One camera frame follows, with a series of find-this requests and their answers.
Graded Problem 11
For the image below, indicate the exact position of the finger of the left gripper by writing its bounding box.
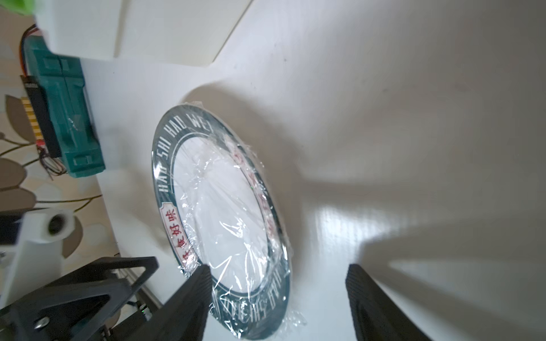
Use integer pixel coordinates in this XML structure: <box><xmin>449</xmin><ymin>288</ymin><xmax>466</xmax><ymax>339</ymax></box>
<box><xmin>1</xmin><ymin>257</ymin><xmax>159</xmax><ymax>340</ymax></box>

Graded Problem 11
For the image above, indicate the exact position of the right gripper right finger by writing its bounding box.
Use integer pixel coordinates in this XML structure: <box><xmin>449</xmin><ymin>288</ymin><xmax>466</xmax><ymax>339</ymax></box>
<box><xmin>346</xmin><ymin>264</ymin><xmax>429</xmax><ymax>341</ymax></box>

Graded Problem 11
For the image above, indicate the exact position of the green rimmed white plate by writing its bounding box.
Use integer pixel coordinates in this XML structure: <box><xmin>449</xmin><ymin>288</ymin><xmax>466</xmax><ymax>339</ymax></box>
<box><xmin>151</xmin><ymin>103</ymin><xmax>291</xmax><ymax>340</ymax></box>

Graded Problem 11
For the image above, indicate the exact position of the green plastic tool case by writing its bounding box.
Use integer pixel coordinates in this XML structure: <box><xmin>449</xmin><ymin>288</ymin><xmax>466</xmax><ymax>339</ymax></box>
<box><xmin>24</xmin><ymin>36</ymin><xmax>105</xmax><ymax>178</ymax></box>

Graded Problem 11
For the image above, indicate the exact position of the clear plastic wrap sheet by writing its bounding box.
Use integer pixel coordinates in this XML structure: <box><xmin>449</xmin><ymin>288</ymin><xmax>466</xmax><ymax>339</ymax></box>
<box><xmin>161</xmin><ymin>101</ymin><xmax>308</xmax><ymax>340</ymax></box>

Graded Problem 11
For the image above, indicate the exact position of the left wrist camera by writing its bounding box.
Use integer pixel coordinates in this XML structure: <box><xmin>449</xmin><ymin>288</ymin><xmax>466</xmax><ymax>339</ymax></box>
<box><xmin>1</xmin><ymin>208</ymin><xmax>75</xmax><ymax>308</ymax></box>

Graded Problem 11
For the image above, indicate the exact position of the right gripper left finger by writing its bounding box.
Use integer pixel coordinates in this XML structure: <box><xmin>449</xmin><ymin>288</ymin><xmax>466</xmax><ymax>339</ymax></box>
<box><xmin>128</xmin><ymin>265</ymin><xmax>212</xmax><ymax>341</ymax></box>

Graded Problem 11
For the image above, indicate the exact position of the black charger board with cables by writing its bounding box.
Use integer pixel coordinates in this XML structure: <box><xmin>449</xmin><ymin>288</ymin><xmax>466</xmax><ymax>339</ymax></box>
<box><xmin>18</xmin><ymin>24</ymin><xmax>67</xmax><ymax>179</ymax></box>

